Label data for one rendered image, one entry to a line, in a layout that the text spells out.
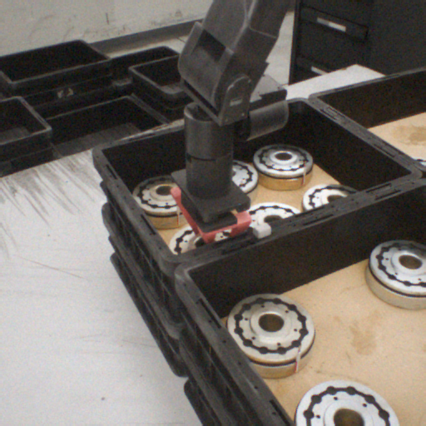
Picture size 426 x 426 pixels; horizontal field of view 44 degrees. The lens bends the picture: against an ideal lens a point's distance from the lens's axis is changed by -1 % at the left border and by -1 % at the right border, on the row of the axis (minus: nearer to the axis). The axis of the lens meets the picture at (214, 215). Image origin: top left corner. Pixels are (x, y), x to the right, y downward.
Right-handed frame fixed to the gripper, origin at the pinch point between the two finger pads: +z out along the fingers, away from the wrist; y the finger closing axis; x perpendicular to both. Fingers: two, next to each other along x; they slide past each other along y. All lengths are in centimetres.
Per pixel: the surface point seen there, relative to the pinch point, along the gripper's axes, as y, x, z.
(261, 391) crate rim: -26.5, 8.1, -5.9
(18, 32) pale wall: 302, -15, 60
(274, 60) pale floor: 245, -170, 86
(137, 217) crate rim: 2.0, 9.1, -5.9
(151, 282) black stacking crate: 0.8, 8.5, 4.5
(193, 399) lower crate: -11.5, 8.3, 15.6
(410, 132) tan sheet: 16, -53, 4
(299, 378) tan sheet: -21.4, -0.5, 4.1
